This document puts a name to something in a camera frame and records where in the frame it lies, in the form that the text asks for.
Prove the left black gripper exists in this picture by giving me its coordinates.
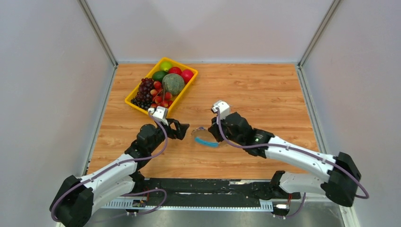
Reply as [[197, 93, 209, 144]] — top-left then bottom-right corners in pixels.
[[148, 118, 189, 153]]

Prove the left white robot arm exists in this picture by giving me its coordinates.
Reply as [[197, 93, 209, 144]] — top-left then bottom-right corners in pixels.
[[49, 119, 189, 227]]

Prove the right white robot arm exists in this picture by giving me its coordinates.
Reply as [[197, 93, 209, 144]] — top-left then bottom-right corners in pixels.
[[208, 109, 370, 207]]

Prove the red lychee cluster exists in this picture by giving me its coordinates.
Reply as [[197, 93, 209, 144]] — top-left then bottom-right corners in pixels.
[[150, 81, 173, 108]]

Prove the yellow plastic tray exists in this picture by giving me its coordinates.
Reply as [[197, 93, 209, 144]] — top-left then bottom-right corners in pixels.
[[125, 57, 198, 114]]

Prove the green netted melon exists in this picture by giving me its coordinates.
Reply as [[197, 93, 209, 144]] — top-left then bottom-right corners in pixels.
[[162, 73, 185, 96]]

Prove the dark purple grape bunch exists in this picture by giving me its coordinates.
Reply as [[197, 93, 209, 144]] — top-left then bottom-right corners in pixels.
[[131, 78, 154, 110]]

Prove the pink red fruit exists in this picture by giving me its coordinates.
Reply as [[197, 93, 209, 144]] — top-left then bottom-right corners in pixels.
[[181, 69, 194, 84]]

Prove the dark green lime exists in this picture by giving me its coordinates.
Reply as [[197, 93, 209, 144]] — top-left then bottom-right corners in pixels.
[[152, 70, 167, 82]]

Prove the red apple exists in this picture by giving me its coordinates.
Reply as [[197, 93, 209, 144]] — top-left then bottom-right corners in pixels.
[[168, 67, 182, 75]]

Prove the light green apple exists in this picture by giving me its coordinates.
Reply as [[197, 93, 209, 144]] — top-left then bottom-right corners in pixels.
[[159, 61, 173, 72]]

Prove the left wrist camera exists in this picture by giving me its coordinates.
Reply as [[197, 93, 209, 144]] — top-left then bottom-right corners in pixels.
[[148, 106, 168, 121]]

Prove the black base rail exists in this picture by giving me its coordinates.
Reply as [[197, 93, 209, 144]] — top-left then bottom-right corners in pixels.
[[95, 178, 314, 212]]

